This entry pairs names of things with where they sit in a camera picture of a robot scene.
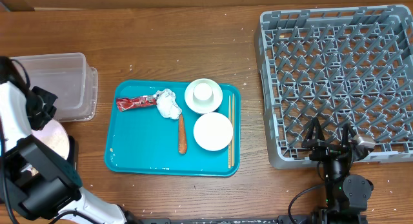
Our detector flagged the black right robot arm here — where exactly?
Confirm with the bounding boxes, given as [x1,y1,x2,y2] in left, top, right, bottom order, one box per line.
[302,117,376,223]

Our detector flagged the white cup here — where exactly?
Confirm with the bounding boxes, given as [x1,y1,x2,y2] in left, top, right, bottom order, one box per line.
[194,83,213,102]

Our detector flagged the small white plate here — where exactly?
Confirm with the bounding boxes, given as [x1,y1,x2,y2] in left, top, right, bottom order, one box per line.
[193,112,234,152]

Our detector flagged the white tissue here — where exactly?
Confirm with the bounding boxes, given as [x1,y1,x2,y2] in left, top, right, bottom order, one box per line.
[156,88,182,120]

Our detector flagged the large white plate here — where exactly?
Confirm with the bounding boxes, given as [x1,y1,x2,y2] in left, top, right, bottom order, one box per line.
[32,119,70,159]

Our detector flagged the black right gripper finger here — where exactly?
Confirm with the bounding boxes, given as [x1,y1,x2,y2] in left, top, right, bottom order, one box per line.
[304,117,325,141]
[341,123,356,145]

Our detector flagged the red snack wrapper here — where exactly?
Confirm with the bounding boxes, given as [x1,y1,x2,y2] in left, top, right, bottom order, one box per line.
[116,95,157,112]

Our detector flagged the clear plastic storage bin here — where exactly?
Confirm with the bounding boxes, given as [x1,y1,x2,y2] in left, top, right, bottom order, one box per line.
[14,53,98,122]

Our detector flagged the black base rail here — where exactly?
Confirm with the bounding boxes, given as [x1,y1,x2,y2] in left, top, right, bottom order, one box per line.
[138,216,312,224]

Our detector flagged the wooden chopstick right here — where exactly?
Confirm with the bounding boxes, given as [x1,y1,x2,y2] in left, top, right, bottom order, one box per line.
[231,94,235,167]

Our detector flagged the grey dishwasher rack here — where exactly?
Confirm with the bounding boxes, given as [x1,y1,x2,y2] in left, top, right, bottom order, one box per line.
[254,5,412,169]

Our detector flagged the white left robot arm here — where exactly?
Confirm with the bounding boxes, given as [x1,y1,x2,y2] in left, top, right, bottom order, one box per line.
[1,56,136,223]

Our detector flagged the wooden chopstick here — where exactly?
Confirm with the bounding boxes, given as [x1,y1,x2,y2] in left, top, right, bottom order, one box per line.
[231,94,235,167]
[228,96,233,169]

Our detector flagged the teal plastic tray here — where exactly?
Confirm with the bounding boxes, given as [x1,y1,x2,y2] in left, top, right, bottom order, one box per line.
[105,80,241,177]

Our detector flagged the white saucer bowl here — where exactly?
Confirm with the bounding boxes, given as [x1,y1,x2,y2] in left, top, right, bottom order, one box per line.
[185,78,223,114]

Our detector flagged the wooden chopstick left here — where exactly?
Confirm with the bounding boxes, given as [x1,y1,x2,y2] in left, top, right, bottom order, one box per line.
[228,96,233,169]

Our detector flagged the black waste tray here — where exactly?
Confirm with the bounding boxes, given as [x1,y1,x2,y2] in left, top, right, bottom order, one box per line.
[67,136,79,171]

